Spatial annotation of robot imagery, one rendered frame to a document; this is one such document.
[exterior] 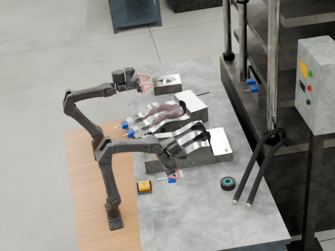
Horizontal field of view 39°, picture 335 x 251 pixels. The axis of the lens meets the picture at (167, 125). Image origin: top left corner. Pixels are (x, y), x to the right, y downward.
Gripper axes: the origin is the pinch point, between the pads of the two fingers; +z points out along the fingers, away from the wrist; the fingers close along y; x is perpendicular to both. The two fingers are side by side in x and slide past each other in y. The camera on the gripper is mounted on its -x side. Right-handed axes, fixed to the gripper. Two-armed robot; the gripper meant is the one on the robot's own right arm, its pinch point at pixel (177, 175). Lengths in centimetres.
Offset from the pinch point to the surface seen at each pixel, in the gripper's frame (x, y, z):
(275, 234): -30, -40, 26
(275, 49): -75, 33, -16
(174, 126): -3, 57, 16
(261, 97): -60, 71, 41
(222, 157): -22.0, 19.3, 22.8
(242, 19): -74, 107, 3
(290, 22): -88, 39, -22
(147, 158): 14.5, 25.6, 1.9
